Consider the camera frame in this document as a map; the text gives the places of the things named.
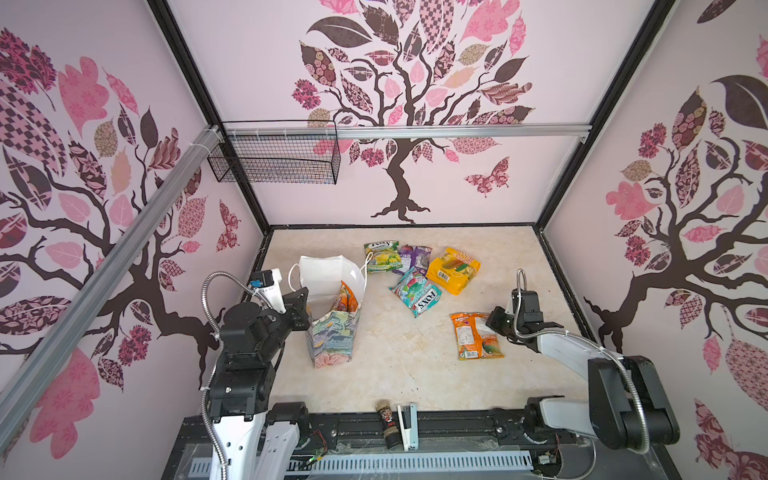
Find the floral paper bag white inside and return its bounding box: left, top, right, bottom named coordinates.
left=289, top=255, right=368, bottom=369

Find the small orange snack packet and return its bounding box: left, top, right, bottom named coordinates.
left=450, top=312, right=504, bottom=361

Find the yellow snack pack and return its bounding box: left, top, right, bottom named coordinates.
left=426, top=247, right=482, bottom=296

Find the teal Fox's candy bag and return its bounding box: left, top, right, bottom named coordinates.
left=390, top=267, right=442, bottom=317

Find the Fox's fruits oval candy bag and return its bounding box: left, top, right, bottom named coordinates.
left=331, top=282, right=350, bottom=312

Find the orange corn chips bag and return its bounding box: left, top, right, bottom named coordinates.
left=342, top=282, right=359, bottom=313

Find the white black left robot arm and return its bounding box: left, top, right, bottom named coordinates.
left=202, top=288, right=310, bottom=479

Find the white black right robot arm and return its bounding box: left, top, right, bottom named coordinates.
left=486, top=288, right=681, bottom=454

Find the green yellow candy bag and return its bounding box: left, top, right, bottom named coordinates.
left=364, top=240, right=403, bottom=273

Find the purple candy bag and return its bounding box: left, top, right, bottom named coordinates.
left=395, top=245, right=432, bottom=275

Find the left metal flexible conduit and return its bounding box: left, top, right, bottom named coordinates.
left=199, top=271, right=258, bottom=480

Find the metal flexible conduit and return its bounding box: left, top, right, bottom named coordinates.
left=514, top=268, right=651, bottom=455
left=199, top=271, right=258, bottom=480

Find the right metal flexible conduit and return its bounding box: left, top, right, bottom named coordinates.
left=514, top=268, right=651, bottom=455

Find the small dark spice jar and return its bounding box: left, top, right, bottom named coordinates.
left=375, top=400, right=402, bottom=449

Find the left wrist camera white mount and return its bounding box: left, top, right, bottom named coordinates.
left=249, top=269, right=286, bottom=313

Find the white slotted cable duct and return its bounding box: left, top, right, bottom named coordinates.
left=191, top=451, right=535, bottom=479

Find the black wire basket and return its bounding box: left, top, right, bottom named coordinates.
left=208, top=120, right=341, bottom=185

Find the aluminium rail back wall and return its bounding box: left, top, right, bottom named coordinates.
left=225, top=123, right=592, bottom=140

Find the aluminium rail wall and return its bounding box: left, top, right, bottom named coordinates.
left=225, top=123, right=592, bottom=140
left=1, top=125, right=222, bottom=448

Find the aluminium rail left wall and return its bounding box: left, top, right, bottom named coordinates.
left=1, top=125, right=222, bottom=448

